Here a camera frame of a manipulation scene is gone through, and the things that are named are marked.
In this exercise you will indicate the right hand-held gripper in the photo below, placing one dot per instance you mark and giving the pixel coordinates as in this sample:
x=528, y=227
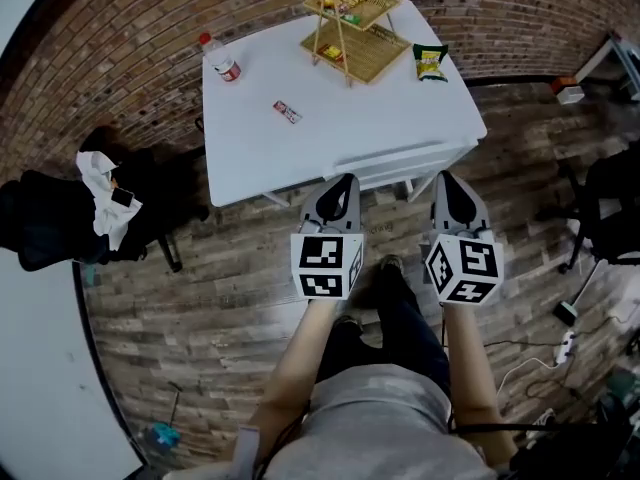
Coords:
x=467, y=268

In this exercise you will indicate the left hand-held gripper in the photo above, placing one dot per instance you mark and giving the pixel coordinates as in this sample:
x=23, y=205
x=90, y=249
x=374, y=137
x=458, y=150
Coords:
x=322, y=264

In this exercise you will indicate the black office chair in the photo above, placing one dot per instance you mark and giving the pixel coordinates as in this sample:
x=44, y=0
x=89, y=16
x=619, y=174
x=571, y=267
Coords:
x=612, y=208
x=150, y=188

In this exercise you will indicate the person's right forearm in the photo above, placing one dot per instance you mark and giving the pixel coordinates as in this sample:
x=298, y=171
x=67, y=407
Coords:
x=472, y=368

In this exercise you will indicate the person's left forearm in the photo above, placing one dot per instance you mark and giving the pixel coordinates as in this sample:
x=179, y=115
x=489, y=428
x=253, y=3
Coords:
x=295, y=363

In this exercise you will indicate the person's right shoe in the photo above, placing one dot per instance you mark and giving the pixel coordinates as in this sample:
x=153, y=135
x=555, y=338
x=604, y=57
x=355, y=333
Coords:
x=391, y=263

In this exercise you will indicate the person's shoe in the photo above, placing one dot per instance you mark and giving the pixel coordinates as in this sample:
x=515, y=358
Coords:
x=391, y=263
x=348, y=322

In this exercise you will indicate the white table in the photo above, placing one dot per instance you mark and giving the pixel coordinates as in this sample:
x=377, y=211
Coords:
x=350, y=123

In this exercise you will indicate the red snack bar packet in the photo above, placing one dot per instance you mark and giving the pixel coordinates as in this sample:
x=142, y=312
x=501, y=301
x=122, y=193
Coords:
x=287, y=111

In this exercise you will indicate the person's left shoe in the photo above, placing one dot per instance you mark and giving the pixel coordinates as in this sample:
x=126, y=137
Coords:
x=348, y=322

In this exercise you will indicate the person's dark trousers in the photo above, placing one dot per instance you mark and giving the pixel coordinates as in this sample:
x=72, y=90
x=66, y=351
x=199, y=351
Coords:
x=400, y=328

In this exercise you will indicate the green yellow chip bag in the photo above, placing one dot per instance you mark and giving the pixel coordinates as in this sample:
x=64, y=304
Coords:
x=430, y=62

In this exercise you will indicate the small red yellow snack packet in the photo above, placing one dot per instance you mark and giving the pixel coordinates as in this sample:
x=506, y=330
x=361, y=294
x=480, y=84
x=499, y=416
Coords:
x=331, y=53

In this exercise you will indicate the two-tier wicker basket stand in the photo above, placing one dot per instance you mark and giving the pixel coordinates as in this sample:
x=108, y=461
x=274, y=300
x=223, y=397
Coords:
x=365, y=50

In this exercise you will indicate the orange white box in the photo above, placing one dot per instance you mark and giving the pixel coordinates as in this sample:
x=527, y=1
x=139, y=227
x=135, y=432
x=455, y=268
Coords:
x=569, y=90

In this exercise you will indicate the white power strip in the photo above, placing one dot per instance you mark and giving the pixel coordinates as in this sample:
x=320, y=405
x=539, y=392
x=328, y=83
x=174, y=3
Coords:
x=566, y=348

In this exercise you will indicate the clear plastic bottle red cap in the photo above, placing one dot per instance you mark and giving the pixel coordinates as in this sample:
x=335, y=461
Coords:
x=222, y=60

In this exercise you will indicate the green snack packet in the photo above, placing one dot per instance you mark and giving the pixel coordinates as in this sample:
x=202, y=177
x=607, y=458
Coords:
x=351, y=18

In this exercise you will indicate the black phone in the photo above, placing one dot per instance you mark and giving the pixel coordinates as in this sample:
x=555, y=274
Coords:
x=122, y=196

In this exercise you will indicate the white metal desk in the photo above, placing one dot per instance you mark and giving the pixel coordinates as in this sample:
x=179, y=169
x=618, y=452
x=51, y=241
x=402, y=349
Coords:
x=612, y=58

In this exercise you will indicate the person's grey shirt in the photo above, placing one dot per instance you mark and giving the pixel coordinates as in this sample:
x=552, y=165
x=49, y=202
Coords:
x=380, y=423

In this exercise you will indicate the white cloth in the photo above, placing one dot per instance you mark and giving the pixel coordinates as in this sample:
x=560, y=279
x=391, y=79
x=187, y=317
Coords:
x=107, y=203

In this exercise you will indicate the black equipment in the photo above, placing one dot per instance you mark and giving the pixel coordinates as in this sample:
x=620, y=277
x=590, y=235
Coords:
x=585, y=448

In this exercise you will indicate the teal floor tool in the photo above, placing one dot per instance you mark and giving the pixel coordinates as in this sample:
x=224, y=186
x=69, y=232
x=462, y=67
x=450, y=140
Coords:
x=164, y=434

